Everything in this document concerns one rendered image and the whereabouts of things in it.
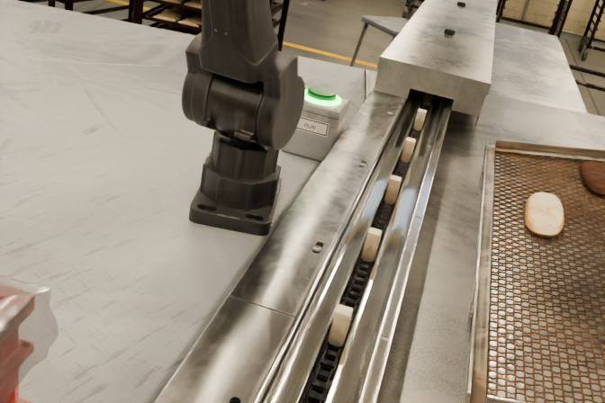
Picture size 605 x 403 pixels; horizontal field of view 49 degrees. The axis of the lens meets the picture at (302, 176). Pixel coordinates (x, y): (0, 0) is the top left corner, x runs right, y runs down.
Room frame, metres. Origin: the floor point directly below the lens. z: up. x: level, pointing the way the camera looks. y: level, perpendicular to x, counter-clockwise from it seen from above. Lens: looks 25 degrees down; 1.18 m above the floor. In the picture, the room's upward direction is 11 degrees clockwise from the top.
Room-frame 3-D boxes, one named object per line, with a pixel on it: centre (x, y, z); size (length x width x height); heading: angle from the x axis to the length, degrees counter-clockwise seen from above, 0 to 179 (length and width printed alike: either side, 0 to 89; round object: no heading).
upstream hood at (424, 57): (1.66, -0.29, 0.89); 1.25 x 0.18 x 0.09; 169
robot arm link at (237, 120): (0.64, 0.07, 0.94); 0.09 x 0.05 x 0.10; 162
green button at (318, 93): (0.86, 0.00, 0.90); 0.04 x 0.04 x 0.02
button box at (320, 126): (0.86, -0.01, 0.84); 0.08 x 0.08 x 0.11; 79
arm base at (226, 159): (0.67, 0.07, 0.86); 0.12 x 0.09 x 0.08; 0
